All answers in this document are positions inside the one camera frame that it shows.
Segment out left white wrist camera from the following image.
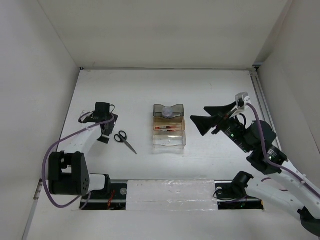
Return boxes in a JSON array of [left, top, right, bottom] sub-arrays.
[[78, 111, 92, 123]]

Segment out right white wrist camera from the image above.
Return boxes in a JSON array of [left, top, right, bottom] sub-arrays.
[[231, 92, 251, 117]]

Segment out clear plastic tray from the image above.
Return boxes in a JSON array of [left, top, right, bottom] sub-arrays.
[[153, 130, 187, 149]]

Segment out aluminium rail right side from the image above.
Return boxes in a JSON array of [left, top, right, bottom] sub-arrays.
[[248, 65, 281, 148]]

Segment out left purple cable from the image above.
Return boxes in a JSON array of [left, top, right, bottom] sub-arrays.
[[41, 112, 118, 209]]

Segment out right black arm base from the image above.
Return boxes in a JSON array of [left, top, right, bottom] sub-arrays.
[[213, 171, 264, 210]]

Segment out grey smoked plastic tray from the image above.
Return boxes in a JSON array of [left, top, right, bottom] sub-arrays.
[[153, 104, 185, 119]]

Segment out black handled scissors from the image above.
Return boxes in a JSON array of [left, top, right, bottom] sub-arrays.
[[114, 130, 137, 155]]

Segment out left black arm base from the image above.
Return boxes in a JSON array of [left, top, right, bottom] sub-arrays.
[[79, 180, 128, 211]]

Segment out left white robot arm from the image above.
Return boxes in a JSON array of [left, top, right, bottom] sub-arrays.
[[48, 102, 118, 199]]

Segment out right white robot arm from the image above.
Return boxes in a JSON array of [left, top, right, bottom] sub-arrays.
[[190, 102, 320, 237]]

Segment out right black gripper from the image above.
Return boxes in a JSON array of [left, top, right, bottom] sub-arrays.
[[189, 101, 253, 153]]

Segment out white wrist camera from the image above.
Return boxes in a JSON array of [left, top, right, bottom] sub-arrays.
[[231, 92, 251, 117], [78, 111, 92, 123]]

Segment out small clear clip jar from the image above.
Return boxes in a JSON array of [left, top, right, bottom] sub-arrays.
[[161, 106, 174, 119]]

